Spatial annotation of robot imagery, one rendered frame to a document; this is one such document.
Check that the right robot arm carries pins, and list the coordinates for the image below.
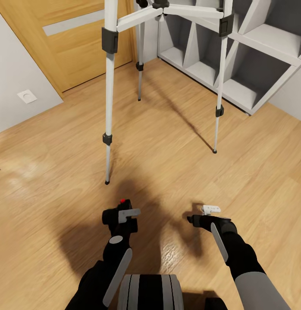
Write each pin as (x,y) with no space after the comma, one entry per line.
(254,287)

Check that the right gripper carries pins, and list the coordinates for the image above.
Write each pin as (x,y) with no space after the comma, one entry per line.
(199,220)

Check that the digital camera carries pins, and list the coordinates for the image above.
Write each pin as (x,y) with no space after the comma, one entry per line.
(109,215)

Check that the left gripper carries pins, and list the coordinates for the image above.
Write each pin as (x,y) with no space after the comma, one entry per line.
(130,225)

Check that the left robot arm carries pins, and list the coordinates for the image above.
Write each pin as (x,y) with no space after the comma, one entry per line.
(100,283)

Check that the robot trunk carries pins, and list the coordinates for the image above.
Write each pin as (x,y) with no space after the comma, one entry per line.
(150,292)

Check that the bookcase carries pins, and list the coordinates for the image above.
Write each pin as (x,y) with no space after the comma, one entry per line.
(250,31)

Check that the camera tripod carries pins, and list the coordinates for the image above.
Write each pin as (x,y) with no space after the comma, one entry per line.
(157,9)

